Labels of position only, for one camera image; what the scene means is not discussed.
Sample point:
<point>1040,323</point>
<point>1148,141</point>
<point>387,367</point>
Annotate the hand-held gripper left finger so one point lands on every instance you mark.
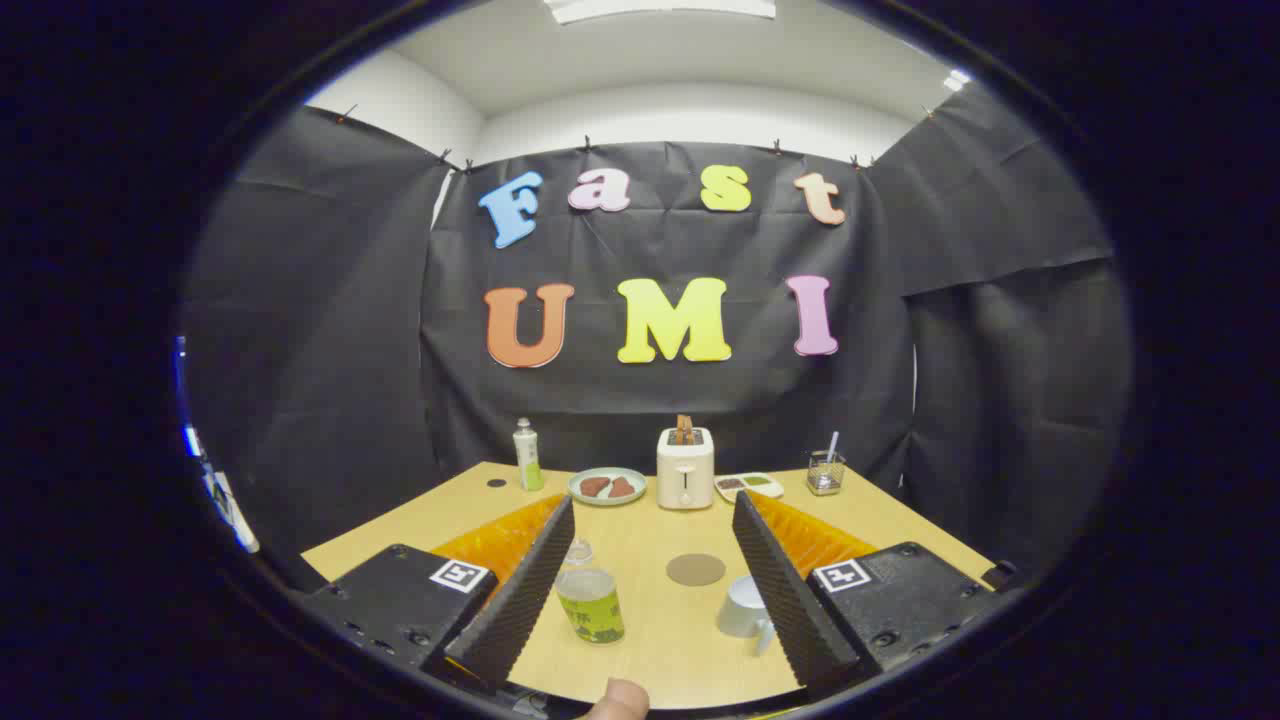
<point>520,590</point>

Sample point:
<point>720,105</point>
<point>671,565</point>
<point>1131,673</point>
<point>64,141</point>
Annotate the round brown coaster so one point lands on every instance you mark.
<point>696,570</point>

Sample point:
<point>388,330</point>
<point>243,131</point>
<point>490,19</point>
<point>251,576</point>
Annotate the wooden table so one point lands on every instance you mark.
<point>665,640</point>

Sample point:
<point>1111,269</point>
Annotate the toast slice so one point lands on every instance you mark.
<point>685,430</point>

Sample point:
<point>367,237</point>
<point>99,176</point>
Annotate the white divided sauce tray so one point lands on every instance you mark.
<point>748,487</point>

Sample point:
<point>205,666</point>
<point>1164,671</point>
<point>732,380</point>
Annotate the white cup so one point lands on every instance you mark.
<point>742,606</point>

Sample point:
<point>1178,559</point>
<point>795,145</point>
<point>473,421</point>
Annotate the pale green plate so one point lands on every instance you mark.
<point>606,500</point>

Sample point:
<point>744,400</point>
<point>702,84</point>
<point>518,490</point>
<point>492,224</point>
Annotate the cream toaster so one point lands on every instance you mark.
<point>685,478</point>

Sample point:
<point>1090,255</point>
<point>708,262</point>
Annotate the small white green bottle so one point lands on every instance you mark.
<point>528,462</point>

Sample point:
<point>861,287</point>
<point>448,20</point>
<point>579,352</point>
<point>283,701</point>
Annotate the brown meat piece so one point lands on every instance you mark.
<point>594,486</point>
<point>622,488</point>

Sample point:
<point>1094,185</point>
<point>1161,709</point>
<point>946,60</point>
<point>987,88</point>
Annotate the clear juice bottle green label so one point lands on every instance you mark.
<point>590,608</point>

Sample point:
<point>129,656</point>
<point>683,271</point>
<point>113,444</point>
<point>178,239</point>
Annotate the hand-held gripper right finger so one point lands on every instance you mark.
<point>785,590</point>

